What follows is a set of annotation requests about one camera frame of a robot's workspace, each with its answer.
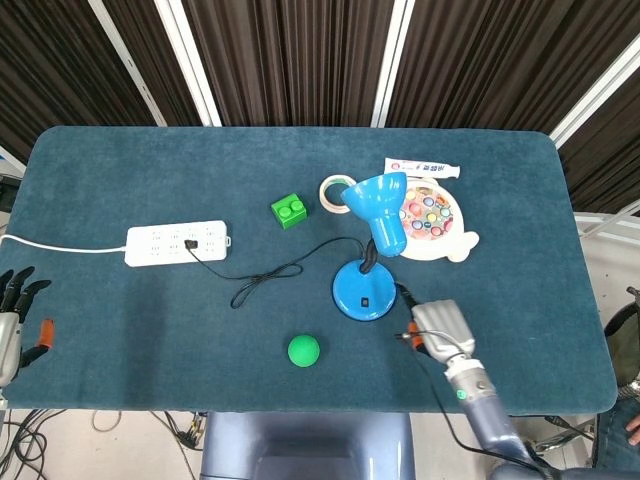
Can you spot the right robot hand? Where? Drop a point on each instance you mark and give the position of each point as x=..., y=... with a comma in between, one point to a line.
x=442, y=330

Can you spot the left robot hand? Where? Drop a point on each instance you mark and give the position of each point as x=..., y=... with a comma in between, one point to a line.
x=6, y=335

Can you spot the blue desk lamp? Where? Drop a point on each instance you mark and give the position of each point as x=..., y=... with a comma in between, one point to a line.
x=372, y=235

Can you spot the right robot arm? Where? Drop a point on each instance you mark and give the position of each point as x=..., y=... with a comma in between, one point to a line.
x=487, y=420

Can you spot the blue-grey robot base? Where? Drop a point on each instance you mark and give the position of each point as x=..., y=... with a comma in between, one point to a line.
x=307, y=445

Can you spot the white fish-shaped toy game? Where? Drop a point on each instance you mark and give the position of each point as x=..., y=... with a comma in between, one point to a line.
x=440, y=225

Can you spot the green ball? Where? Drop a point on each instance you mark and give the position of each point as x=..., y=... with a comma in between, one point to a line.
x=303, y=351

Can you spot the white ointment tube box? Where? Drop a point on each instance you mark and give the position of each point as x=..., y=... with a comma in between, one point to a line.
x=422, y=167

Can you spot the masking tape roll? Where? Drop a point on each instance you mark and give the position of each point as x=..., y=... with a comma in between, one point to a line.
x=330, y=195

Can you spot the white power strip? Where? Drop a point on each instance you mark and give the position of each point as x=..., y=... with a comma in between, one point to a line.
x=176, y=243

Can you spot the blue table cloth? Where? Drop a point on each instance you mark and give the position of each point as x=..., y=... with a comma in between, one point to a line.
x=200, y=325

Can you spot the green toy building block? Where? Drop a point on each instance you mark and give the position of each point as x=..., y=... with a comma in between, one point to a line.
x=288, y=209

